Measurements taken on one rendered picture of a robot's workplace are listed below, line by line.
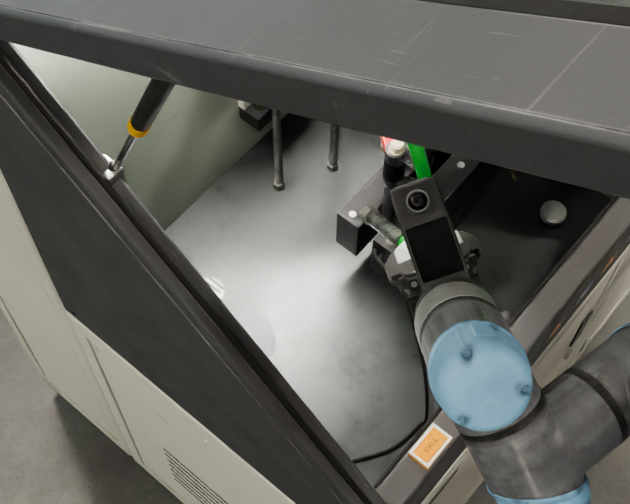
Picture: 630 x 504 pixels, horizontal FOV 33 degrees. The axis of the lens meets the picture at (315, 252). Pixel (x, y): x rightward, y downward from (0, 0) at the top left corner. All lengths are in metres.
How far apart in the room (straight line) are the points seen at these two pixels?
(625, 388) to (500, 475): 0.13
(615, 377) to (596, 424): 0.04
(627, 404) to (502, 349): 0.15
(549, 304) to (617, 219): 0.17
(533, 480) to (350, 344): 0.68
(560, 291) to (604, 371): 0.54
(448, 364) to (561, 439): 0.13
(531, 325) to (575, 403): 0.53
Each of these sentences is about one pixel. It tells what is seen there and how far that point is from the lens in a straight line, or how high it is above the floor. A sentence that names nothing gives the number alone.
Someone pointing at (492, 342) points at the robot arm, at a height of 1.48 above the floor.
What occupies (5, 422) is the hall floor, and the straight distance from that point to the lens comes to 2.45.
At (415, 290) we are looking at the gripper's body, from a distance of 1.01.
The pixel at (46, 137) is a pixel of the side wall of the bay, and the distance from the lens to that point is 1.08.
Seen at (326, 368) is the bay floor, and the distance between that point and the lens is 1.50.
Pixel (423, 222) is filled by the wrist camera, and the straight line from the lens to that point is 0.99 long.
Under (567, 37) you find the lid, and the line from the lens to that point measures 0.51.
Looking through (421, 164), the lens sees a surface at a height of 1.36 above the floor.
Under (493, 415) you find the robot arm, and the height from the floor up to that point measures 1.45.
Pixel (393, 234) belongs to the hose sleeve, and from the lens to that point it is 1.20.
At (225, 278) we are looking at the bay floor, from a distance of 1.57.
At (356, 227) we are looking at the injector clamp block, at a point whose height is 0.98.
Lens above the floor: 2.22
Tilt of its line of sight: 62 degrees down
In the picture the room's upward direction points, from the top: 1 degrees clockwise
